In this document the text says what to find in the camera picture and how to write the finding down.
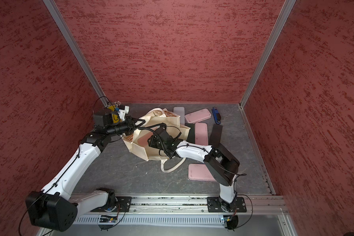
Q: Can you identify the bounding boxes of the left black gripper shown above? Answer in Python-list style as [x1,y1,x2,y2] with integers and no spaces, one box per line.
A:
[107,115,146,137]

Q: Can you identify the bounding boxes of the cream floral canvas tote bag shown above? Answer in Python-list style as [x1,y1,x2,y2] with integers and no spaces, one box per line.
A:
[122,108,190,173]

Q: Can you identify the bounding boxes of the green pencil case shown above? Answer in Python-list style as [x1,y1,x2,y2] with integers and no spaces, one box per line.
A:
[185,123,195,144]

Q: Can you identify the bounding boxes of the light grey pencil case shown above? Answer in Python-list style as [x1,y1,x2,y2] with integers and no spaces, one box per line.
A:
[173,106,185,125]

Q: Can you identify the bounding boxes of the pink pencil case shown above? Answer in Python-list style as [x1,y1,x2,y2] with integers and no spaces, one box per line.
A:
[188,164,216,182]
[195,123,208,146]
[185,108,211,124]
[136,130,153,147]

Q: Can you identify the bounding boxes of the dark grey pencil case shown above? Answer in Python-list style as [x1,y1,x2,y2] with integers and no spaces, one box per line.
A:
[208,124,223,147]

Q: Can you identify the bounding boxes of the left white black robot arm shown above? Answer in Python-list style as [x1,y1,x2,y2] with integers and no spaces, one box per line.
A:
[25,106,146,232]

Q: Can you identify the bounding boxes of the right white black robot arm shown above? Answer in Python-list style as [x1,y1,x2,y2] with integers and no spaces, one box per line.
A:
[145,124,240,212]

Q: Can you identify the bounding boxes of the blue stapler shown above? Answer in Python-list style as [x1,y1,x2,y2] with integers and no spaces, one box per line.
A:
[211,107,221,125]

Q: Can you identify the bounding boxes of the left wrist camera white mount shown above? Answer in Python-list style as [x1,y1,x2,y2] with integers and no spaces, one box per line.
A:
[116,105,129,121]

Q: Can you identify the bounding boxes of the aluminium front rail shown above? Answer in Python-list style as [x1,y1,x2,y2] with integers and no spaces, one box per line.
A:
[55,194,290,214]

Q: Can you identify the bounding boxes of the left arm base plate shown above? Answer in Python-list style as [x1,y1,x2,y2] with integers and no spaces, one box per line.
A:
[91,196,132,213]

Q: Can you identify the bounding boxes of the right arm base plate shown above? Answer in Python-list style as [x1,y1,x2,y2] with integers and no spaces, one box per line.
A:
[207,197,247,213]

